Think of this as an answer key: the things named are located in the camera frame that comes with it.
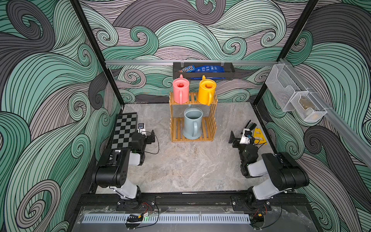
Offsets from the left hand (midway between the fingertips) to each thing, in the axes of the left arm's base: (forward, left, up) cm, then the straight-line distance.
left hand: (145, 129), depth 93 cm
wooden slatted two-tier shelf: (+9, -45, -6) cm, 46 cm away
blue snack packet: (+29, -42, +27) cm, 58 cm away
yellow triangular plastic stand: (-1, -79, -9) cm, 79 cm away
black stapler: (+9, -76, -7) cm, 76 cm away
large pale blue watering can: (-3, -31, +12) cm, 33 cm away
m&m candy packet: (+30, -30, +27) cm, 50 cm away
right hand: (-4, -62, +3) cm, 62 cm away
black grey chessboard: (+6, +16, -5) cm, 18 cm away
